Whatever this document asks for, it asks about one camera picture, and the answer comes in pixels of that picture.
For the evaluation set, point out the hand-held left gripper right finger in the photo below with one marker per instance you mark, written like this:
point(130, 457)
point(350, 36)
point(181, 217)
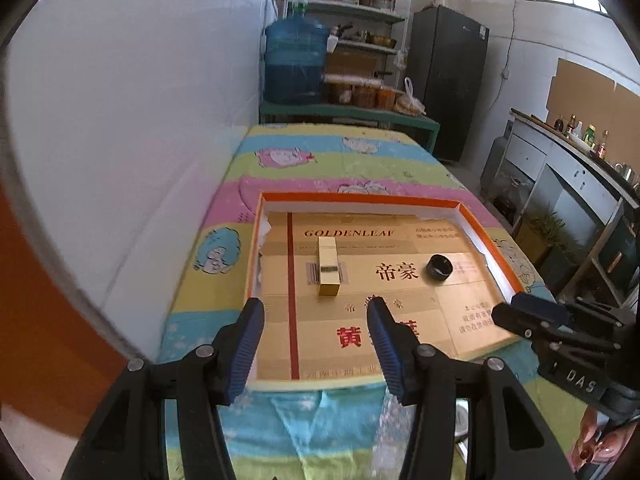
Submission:
point(387, 350)

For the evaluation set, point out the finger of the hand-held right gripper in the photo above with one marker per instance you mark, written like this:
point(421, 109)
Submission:
point(542, 304)
point(515, 320)

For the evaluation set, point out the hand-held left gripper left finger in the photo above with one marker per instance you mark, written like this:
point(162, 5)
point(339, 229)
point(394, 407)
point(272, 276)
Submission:
point(247, 345)

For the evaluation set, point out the orange-rimmed cardboard tray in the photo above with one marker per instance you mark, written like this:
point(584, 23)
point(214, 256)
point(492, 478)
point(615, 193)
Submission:
point(440, 305)

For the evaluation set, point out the black bottle cap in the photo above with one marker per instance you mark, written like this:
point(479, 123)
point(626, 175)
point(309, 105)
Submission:
point(439, 267)

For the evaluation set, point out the gold rectangular box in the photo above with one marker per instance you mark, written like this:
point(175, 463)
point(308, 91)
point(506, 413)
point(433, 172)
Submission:
point(329, 270)

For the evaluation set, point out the person's right hand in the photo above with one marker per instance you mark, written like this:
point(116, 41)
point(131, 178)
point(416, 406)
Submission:
point(607, 442)

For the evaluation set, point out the potted green plant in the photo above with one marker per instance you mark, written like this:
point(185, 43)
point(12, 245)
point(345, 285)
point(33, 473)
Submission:
point(542, 232)

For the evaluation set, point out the grey kitchen counter cabinet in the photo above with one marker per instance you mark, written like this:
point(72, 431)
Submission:
point(570, 180)

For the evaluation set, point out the grey gas cylinder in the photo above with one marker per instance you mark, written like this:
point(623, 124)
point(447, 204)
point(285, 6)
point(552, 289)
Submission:
point(494, 170)

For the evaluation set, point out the metal kettle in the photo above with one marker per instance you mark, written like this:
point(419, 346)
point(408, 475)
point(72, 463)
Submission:
point(625, 172)

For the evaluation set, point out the green bottle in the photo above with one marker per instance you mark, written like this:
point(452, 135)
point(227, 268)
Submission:
point(589, 136)

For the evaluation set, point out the white plastic bottle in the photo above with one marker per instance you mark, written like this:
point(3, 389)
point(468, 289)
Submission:
point(578, 132)

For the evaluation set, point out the dark sauce bottle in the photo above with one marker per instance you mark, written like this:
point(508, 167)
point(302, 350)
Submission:
point(572, 126)

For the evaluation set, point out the cartoon printed blanket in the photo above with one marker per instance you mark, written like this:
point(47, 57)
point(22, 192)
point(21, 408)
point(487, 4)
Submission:
point(310, 160)

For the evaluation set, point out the orange wooden door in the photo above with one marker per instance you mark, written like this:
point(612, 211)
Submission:
point(45, 310)

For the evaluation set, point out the cardboard sheet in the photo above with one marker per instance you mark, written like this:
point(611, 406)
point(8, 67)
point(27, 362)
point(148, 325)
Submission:
point(590, 90)

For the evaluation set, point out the dark grey refrigerator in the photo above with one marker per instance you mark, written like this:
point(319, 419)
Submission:
point(447, 85)

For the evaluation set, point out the plastic bag of bread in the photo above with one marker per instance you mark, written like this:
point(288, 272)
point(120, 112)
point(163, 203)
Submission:
point(411, 102)

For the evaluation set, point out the green low table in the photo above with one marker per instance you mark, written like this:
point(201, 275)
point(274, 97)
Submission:
point(340, 112)

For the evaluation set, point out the glass jar of preserves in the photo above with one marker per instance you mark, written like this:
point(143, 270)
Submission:
point(337, 91)
point(364, 95)
point(387, 97)

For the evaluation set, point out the cardboard box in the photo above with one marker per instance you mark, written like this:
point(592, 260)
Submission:
point(350, 64)

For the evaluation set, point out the blue water jug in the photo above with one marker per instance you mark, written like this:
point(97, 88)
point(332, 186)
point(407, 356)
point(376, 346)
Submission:
point(295, 55)

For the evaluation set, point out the brass metal pot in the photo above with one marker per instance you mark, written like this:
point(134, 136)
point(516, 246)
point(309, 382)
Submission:
point(382, 40)

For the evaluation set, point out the metal shelf rack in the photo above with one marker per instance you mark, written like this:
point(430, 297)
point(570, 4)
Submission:
point(350, 10)

